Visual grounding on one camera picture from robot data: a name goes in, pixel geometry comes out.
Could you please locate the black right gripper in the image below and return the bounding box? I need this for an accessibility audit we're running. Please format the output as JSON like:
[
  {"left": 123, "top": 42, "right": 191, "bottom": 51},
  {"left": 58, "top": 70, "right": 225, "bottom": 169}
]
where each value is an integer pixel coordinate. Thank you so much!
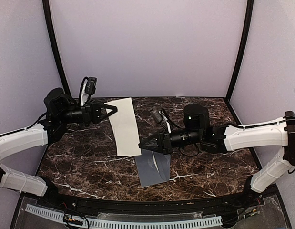
[{"left": 138, "top": 128, "right": 203, "bottom": 155}]

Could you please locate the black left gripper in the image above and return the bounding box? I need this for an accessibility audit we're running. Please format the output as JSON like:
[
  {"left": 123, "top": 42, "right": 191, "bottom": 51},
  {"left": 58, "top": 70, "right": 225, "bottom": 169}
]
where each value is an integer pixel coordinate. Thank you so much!
[{"left": 58, "top": 99, "right": 117, "bottom": 126}]

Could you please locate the white letter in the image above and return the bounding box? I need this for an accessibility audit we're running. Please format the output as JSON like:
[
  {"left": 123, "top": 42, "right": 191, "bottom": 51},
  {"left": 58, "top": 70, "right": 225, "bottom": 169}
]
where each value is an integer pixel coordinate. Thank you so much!
[{"left": 152, "top": 152, "right": 160, "bottom": 174}]

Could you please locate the blue-grey envelope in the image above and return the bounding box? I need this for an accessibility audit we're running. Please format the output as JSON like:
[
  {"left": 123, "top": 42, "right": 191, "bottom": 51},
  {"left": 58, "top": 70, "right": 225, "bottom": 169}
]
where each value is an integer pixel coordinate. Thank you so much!
[{"left": 135, "top": 149, "right": 171, "bottom": 187}]

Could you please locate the white paper sheet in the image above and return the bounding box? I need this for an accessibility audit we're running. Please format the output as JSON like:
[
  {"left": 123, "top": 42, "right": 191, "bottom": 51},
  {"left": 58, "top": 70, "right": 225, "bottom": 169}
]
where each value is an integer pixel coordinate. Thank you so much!
[{"left": 106, "top": 97, "right": 141, "bottom": 156}]

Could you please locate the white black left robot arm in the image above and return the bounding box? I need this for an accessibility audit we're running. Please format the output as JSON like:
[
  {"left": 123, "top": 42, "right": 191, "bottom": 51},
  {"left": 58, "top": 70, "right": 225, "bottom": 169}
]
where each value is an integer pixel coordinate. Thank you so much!
[{"left": 0, "top": 88, "right": 118, "bottom": 208}]

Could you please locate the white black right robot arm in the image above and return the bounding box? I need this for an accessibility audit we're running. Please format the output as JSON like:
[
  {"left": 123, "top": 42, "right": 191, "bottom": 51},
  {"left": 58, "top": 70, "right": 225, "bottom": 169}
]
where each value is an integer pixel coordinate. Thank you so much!
[{"left": 138, "top": 104, "right": 295, "bottom": 207}]

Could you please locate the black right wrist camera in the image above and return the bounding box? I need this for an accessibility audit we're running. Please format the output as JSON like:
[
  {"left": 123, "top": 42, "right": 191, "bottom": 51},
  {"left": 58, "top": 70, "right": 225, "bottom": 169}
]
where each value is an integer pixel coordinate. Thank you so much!
[{"left": 149, "top": 107, "right": 163, "bottom": 124}]

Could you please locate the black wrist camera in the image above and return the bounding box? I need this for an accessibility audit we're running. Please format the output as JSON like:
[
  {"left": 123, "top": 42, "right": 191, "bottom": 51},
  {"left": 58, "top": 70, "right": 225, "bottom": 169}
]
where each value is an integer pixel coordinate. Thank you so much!
[
  {"left": 85, "top": 77, "right": 97, "bottom": 95},
  {"left": 149, "top": 107, "right": 163, "bottom": 124}
]

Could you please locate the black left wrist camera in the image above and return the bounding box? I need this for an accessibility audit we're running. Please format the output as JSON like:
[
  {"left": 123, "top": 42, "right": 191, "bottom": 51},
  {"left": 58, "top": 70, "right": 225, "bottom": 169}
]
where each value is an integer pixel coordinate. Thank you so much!
[{"left": 85, "top": 77, "right": 97, "bottom": 95}]

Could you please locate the black left frame post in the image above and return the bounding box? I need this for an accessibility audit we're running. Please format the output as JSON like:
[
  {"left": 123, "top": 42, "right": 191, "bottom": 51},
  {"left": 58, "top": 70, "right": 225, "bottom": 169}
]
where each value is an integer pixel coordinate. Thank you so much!
[{"left": 42, "top": 0, "right": 71, "bottom": 95}]

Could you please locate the black frame post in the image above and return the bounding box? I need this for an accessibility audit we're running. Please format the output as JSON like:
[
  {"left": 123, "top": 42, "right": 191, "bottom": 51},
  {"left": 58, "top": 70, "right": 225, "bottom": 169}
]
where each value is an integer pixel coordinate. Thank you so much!
[
  {"left": 225, "top": 0, "right": 254, "bottom": 104},
  {"left": 42, "top": 0, "right": 71, "bottom": 95}
]

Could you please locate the black front table rail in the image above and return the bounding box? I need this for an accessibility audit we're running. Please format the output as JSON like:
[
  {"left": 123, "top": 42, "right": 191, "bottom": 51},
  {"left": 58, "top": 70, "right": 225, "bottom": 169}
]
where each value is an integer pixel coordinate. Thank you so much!
[{"left": 38, "top": 193, "right": 260, "bottom": 215}]

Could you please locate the white slotted cable duct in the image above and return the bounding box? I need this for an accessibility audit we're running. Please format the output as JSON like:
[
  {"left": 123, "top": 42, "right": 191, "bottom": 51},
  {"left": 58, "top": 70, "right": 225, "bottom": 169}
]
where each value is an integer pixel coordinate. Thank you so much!
[{"left": 25, "top": 204, "right": 223, "bottom": 229}]

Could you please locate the black right frame post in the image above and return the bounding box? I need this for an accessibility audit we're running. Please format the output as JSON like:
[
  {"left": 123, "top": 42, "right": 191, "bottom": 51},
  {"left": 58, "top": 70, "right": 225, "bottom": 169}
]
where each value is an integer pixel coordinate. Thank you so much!
[{"left": 225, "top": 0, "right": 254, "bottom": 104}]

